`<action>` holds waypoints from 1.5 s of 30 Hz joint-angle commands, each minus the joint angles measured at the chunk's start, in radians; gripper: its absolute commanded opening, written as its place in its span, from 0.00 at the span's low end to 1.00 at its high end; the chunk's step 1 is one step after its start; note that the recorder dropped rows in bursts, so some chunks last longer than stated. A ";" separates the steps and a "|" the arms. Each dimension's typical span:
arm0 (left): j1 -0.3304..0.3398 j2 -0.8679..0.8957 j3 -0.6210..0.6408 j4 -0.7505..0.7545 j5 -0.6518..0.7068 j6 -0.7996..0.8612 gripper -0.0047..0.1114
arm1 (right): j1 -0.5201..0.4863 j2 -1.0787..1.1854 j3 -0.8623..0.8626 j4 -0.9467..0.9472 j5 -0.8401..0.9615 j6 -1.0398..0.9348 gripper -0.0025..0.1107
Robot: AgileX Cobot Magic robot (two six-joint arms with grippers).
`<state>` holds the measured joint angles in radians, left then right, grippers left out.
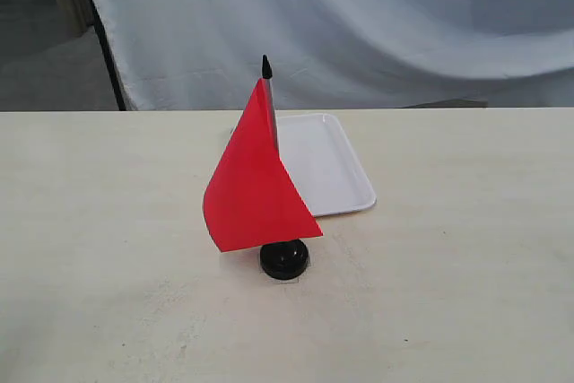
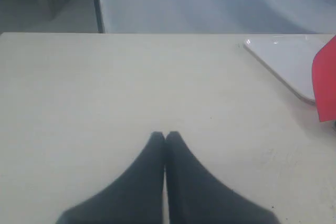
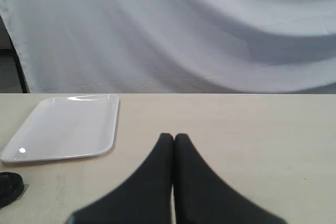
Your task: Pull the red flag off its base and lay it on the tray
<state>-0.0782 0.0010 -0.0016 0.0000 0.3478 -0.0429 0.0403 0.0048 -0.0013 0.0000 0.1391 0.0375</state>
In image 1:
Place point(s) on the red flag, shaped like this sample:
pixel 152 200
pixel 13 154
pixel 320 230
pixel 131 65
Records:
pixel 250 200

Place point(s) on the black round flag base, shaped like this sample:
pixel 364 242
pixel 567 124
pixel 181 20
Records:
pixel 284 261

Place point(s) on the white plastic tray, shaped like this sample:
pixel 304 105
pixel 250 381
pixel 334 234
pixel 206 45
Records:
pixel 323 165

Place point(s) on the white backdrop cloth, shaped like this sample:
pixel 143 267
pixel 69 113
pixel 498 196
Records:
pixel 341 54

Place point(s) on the black backdrop stand pole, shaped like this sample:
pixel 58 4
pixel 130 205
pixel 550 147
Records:
pixel 108 58

